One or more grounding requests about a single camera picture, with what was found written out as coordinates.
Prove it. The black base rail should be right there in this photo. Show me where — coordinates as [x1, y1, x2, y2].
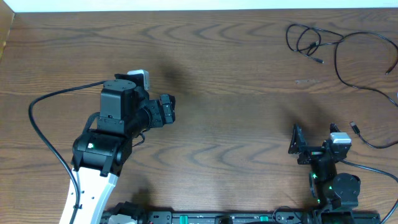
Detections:
[102, 210, 382, 224]

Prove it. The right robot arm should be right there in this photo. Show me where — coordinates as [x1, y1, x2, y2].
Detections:
[288, 123, 361, 224]

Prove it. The cardboard box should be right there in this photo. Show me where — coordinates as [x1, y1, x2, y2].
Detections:
[0, 0, 15, 58]

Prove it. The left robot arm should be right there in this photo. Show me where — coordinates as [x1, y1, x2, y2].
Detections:
[60, 70, 175, 223]

